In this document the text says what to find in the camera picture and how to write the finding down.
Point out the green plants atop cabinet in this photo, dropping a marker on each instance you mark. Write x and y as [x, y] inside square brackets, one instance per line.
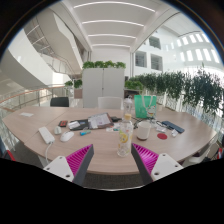
[104, 64]

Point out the white plastic packet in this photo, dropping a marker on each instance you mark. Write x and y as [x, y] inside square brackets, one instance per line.
[174, 133]

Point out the colourful sticker sheet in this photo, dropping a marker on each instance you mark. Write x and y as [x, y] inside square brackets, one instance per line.
[113, 128]

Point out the row of green plants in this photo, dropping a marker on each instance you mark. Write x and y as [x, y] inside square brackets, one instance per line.
[186, 86]

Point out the teal marker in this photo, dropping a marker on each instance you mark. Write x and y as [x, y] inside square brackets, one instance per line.
[85, 132]

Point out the black chair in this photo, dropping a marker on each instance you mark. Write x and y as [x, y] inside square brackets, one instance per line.
[59, 102]

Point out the white mug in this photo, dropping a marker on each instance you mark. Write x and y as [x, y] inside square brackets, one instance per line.
[143, 130]

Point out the clear plastic drink bottle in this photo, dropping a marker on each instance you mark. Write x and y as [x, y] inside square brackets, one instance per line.
[125, 138]

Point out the clear white-lidded water bottle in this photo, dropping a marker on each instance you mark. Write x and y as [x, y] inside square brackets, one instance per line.
[128, 106]

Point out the open notebook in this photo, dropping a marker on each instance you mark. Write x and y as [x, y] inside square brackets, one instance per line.
[100, 120]

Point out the white computer mouse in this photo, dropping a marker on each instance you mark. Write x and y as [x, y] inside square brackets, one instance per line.
[67, 136]

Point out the dark blue keyboard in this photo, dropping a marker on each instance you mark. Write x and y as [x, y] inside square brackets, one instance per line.
[173, 127]

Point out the small white round device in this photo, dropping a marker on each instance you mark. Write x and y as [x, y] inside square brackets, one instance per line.
[57, 130]

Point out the glass balustrade with handrail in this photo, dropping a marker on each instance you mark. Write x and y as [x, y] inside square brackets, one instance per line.
[30, 98]

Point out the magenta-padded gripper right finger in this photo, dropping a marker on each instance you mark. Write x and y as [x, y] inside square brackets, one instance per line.
[165, 165]

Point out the white cabinet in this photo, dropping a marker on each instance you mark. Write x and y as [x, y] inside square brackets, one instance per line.
[103, 86]

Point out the black pouch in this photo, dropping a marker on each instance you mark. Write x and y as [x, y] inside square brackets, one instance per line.
[83, 124]

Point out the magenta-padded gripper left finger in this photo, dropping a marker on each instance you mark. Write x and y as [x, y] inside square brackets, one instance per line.
[60, 166]

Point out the green tote bag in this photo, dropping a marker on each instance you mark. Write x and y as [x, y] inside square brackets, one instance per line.
[143, 107]

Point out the red and white bag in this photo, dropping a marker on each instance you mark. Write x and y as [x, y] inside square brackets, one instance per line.
[220, 152]

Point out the potted plants in planter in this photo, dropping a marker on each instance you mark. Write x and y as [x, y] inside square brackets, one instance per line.
[77, 84]

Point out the red and black case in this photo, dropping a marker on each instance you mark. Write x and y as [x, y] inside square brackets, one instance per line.
[63, 123]

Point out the ceiling light strips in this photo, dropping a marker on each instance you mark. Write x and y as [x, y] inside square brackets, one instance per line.
[113, 22]

